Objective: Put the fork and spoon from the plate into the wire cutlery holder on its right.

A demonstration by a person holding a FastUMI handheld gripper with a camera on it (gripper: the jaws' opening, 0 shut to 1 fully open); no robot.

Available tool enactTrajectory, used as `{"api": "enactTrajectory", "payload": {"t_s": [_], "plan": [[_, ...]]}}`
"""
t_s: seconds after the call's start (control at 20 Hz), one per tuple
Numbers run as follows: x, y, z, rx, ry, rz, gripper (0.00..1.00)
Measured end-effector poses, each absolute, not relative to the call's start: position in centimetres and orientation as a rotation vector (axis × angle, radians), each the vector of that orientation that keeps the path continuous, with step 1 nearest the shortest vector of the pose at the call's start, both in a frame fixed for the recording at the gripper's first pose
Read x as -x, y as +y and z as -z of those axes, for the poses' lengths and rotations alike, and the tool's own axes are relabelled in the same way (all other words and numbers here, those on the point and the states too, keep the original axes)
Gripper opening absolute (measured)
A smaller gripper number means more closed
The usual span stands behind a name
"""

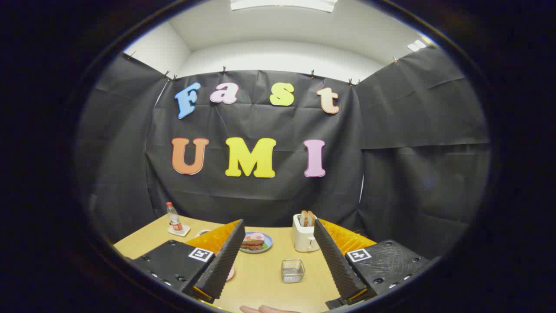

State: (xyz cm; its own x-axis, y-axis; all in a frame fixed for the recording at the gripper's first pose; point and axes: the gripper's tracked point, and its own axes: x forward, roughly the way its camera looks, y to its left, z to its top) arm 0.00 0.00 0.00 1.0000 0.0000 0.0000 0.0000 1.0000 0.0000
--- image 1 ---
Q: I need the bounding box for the white toaster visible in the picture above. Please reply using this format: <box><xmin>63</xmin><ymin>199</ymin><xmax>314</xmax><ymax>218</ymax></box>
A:
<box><xmin>292</xmin><ymin>213</ymin><xmax>321</xmax><ymax>253</ymax></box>

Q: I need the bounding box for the blue oval plate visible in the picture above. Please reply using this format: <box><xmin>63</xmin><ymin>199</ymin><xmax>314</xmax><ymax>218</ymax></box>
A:
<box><xmin>240</xmin><ymin>232</ymin><xmax>273</xmax><ymax>254</ymax></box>

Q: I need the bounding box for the clear plastic water bottle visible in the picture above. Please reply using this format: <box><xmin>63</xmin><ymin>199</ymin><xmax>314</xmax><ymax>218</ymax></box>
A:
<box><xmin>166</xmin><ymin>202</ymin><xmax>183</xmax><ymax>233</ymax></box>

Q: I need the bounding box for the metal wire basket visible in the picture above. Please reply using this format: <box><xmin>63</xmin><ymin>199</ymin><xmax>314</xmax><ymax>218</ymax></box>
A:
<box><xmin>281</xmin><ymin>259</ymin><xmax>305</xmax><ymax>283</ymax></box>

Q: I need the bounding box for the ceiling light panel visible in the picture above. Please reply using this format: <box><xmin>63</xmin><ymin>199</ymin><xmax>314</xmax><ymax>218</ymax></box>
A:
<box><xmin>230</xmin><ymin>0</ymin><xmax>338</xmax><ymax>13</ymax></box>

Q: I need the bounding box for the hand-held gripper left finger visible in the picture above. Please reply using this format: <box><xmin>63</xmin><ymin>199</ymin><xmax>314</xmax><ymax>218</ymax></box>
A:
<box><xmin>130</xmin><ymin>219</ymin><xmax>246</xmax><ymax>304</ymax></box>

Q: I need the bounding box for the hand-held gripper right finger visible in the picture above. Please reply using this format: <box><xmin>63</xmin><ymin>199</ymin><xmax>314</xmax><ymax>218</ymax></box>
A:
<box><xmin>313</xmin><ymin>218</ymin><xmax>431</xmax><ymax>310</ymax></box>

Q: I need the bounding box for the black backdrop cloth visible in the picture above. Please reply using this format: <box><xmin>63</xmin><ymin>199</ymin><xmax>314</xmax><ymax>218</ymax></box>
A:
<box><xmin>76</xmin><ymin>46</ymin><xmax>491</xmax><ymax>261</ymax></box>

